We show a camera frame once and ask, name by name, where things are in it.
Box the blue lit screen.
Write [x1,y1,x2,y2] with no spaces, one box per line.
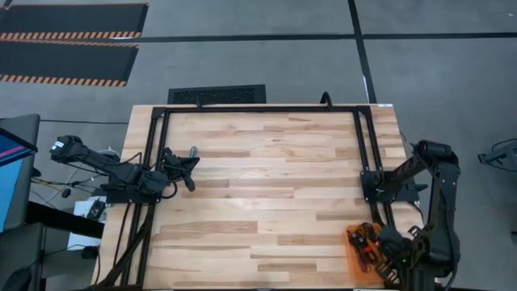
[0,127,40,234]

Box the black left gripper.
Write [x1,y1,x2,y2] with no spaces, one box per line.
[160,155,202,193]

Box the white box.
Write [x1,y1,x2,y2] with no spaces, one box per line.
[66,196,109,252]

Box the black side shelf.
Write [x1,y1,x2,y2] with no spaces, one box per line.
[26,200,105,239]

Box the black aluminium table frame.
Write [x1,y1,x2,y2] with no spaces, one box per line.
[135,103,397,290]

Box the black hazard-striped floor mat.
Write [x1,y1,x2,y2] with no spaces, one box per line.
[0,2,149,41]
[0,40,141,88]

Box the black handheld device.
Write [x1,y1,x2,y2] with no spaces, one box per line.
[87,199,107,221]

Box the grey office chair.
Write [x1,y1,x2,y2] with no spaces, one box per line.
[0,221,45,291]

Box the black stand base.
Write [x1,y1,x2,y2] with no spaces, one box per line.
[477,138,517,174]

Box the black USB-C cable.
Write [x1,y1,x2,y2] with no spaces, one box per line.
[347,221,381,272]

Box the orange translucent plastic bin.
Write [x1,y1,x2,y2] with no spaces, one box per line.
[345,221,387,289]

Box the black floor vent grille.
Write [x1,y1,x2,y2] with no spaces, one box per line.
[167,83,267,105]

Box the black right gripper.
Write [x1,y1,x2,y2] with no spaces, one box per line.
[373,225,411,286]

